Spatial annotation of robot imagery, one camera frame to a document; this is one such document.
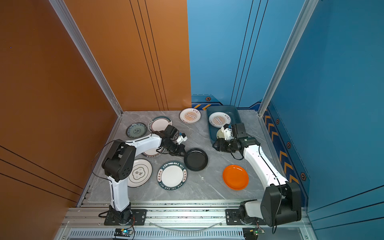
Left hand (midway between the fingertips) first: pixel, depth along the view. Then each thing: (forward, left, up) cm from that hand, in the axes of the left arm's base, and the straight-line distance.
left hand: (187, 154), depth 92 cm
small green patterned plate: (+21, +39, -4) cm, 45 cm away
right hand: (-1, -16, +12) cm, 20 cm away
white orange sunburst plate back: (+36, 0, -3) cm, 36 cm away
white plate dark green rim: (+28, +24, -4) cm, 37 cm away
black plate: (-4, -5, 0) cm, 6 cm away
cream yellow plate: (+18, -22, -2) cm, 29 cm away
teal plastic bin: (+40, -34, -1) cm, 53 cm away
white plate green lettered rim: (-12, +9, -4) cm, 15 cm away
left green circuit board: (-39, +28, -5) cm, 48 cm away
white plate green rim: (+2, +22, -2) cm, 22 cm away
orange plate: (-13, -28, -2) cm, 31 cm away
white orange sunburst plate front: (+33, -22, -3) cm, 39 cm away
